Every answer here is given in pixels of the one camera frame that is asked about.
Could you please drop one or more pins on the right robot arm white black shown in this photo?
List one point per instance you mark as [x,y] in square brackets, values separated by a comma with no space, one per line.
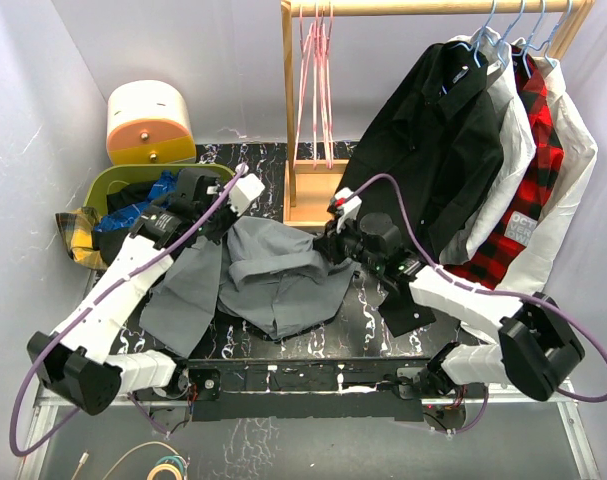
[527,345]

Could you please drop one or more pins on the light grey hanging shirt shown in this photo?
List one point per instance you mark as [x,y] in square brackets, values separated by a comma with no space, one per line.
[518,146]

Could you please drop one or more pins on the white hanging shirt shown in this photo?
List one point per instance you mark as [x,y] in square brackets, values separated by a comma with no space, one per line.
[529,274]

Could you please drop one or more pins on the red black plaid shirt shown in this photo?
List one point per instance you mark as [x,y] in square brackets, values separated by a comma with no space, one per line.
[515,231]

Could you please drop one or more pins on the black hanging shirt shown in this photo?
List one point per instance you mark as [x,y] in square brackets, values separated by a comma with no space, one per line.
[438,137]

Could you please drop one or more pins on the grey button shirt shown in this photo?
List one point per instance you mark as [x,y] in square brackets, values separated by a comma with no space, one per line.
[263,272]

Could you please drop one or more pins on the yellow plaid shirt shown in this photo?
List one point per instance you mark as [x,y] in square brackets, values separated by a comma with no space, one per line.
[75,229]

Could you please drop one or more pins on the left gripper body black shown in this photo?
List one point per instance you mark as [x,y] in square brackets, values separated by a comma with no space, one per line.
[219,223]

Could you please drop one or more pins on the wooden clothes rack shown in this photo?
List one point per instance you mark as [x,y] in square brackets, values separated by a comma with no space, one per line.
[309,184]

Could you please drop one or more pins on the blue patterned shirt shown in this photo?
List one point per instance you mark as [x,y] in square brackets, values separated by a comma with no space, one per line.
[126,205]

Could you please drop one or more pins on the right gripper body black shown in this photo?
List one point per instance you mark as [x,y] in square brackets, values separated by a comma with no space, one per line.
[349,244]

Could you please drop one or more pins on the blue hanger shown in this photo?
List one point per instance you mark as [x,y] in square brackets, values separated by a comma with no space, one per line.
[474,47]
[529,41]
[502,42]

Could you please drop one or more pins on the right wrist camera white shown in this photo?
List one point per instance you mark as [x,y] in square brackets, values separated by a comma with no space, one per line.
[344,206]

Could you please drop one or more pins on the green laundry basket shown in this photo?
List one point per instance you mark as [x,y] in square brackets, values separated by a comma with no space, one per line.
[116,178]

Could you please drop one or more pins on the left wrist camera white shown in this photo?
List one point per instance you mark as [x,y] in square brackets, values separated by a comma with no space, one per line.
[244,193]

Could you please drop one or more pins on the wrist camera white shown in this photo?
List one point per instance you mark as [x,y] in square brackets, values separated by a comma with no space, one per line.
[244,193]
[344,206]

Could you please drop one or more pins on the aluminium frame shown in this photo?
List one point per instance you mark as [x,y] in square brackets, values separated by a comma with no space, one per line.
[270,418]

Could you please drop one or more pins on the cream orange drawer cabinet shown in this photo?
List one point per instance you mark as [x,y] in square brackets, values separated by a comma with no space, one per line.
[148,123]

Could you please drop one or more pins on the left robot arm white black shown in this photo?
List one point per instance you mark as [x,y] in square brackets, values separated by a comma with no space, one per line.
[75,361]

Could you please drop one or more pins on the black metal base rail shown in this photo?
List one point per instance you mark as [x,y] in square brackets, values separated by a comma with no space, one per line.
[319,388]

